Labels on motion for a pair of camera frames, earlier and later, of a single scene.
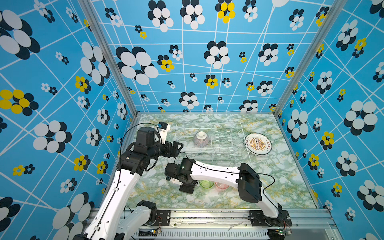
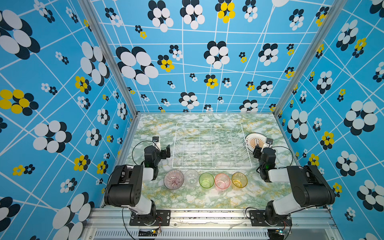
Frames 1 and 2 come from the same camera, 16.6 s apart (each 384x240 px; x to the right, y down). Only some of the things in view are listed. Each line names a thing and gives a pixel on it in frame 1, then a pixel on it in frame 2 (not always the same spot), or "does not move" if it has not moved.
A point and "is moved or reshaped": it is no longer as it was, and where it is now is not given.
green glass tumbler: x=206 y=184 does not move
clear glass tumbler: x=172 y=184 is moved or reshaped
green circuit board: x=147 y=232 does not move
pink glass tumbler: x=221 y=186 does not move
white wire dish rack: x=225 y=143 does not move
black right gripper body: x=186 y=188 -> x=259 y=155
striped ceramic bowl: x=201 y=138 is moved or reshaped
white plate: x=258 y=143 does not move
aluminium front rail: x=235 y=224 does not move
